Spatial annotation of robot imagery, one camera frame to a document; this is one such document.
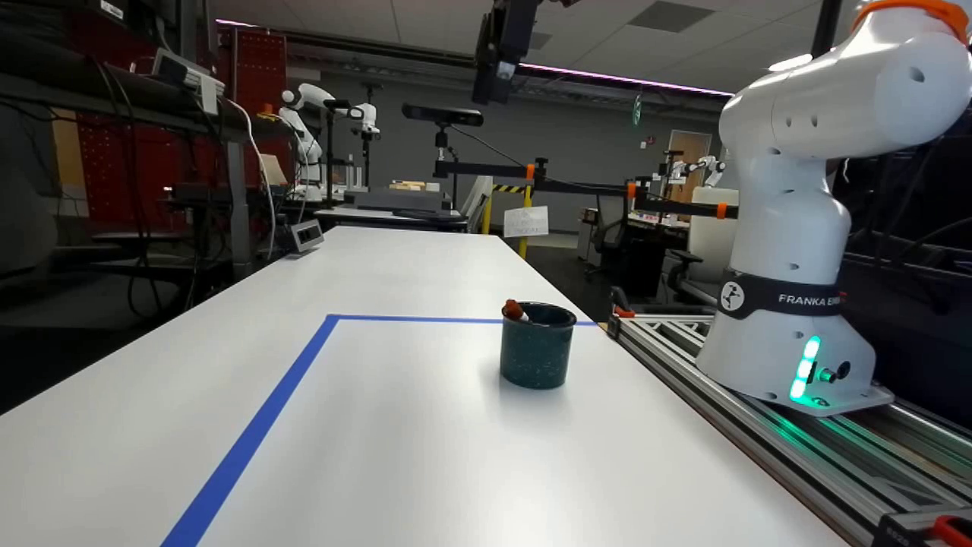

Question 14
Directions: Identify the black camera on stand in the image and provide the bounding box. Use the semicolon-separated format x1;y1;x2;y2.
400;100;486;132

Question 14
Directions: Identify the blue tape line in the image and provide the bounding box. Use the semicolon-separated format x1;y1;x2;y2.
162;313;601;547

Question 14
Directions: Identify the white paper sign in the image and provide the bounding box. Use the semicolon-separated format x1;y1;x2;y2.
501;205;553;243

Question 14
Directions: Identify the aluminium rail base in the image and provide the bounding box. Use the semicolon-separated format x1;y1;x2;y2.
603;306;972;547

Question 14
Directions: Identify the white box on shelf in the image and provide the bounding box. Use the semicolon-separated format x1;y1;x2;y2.
149;47;229;117

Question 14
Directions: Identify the small grey display device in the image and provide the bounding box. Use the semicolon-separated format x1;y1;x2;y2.
289;216;328;255

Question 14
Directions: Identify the red cabinet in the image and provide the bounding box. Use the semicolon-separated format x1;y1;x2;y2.
212;17;292;122

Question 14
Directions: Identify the red and black clamp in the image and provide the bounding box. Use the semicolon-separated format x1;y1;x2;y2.
874;504;972;547

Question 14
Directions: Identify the dark green mug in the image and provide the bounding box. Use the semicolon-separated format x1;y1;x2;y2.
498;302;580;393

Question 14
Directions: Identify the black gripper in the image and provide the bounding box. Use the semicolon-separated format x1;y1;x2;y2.
470;0;545;108

